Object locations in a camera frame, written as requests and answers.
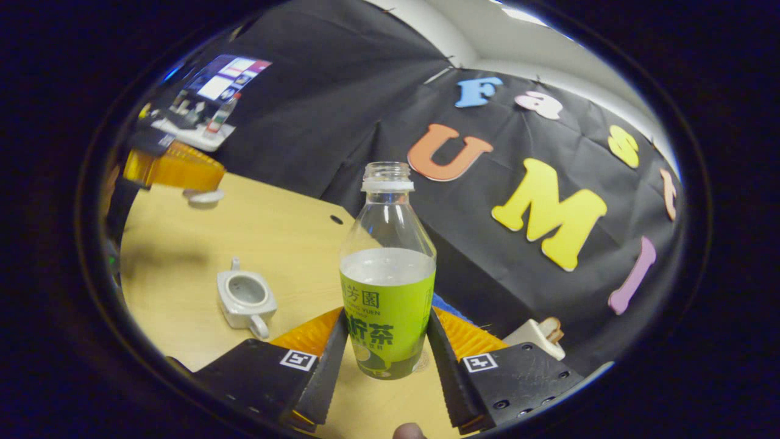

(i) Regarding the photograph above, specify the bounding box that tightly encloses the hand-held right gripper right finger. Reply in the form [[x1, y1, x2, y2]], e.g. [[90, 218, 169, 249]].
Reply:
[[427, 307, 586, 435]]

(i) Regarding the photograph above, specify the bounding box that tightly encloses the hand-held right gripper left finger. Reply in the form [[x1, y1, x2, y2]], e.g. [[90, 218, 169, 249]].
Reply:
[[195, 307, 349, 434]]

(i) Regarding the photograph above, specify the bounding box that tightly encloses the green label water bottle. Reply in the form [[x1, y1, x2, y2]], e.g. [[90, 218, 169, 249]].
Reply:
[[339, 162, 438, 380]]

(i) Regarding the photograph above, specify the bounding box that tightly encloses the white ceramic teacup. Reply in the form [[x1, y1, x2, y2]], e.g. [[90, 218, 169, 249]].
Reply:
[[217, 257, 278, 340]]

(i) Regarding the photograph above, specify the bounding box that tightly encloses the red cap plastic bottle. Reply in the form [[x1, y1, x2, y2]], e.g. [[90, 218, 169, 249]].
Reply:
[[207, 93, 240, 135]]

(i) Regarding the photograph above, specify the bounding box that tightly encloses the white side table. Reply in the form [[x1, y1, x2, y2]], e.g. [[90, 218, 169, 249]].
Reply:
[[151, 116, 236, 152]]

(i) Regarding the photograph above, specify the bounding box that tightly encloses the blue towel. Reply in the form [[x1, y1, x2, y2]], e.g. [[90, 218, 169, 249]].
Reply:
[[431, 293, 470, 324]]

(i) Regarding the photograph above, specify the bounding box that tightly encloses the white toaster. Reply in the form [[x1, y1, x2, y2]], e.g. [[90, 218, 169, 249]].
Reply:
[[503, 318, 566, 362]]

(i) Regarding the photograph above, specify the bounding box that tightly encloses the computer monitor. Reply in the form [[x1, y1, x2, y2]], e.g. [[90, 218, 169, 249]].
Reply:
[[171, 54, 273, 116]]

